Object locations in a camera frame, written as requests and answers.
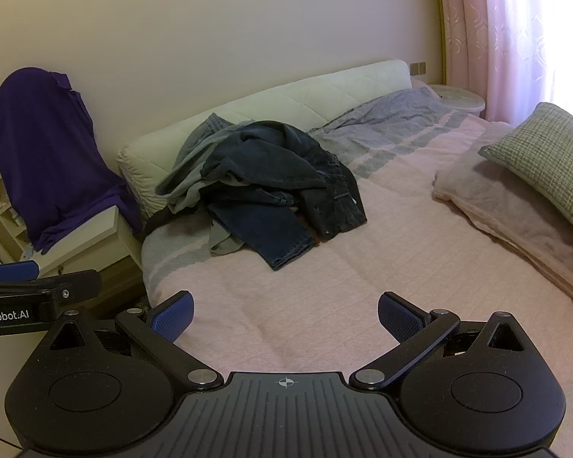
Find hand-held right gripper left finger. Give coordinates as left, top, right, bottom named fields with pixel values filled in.
left=45, top=290, right=224, bottom=389

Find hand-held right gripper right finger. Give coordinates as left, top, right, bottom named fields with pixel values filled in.
left=351, top=290, right=528, bottom=389

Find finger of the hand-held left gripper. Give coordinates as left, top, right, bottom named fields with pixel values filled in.
left=0, top=260, right=40, bottom=283
left=0, top=269, right=102, bottom=302

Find dark jeans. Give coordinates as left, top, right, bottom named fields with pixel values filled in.
left=205, top=121, right=367, bottom=242

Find white bedside shelf unit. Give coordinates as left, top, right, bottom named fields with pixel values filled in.
left=0, top=153, right=146, bottom=278

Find bed with pink blanket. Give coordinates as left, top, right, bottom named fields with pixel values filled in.
left=141, top=87, right=573, bottom=374

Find purple shirt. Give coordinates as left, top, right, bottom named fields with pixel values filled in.
left=0, top=69, right=142, bottom=253

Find blue jeans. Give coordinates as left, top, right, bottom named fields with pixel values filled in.
left=207, top=186, right=318, bottom=270

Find grey garment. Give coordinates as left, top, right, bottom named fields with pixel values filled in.
left=155, top=113, right=250, bottom=255

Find folded pink blanket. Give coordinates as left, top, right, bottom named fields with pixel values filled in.
left=432, top=121, right=573, bottom=303

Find green checked pillow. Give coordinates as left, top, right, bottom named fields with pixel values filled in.
left=477, top=102, right=573, bottom=244

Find white round side table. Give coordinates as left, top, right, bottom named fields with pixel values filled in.
left=425, top=83, right=487, bottom=118

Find cream quilted headboard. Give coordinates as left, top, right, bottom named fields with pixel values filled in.
left=117, top=60, right=414, bottom=220

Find pink curtain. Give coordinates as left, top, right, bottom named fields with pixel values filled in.
left=434, top=0, right=573, bottom=129

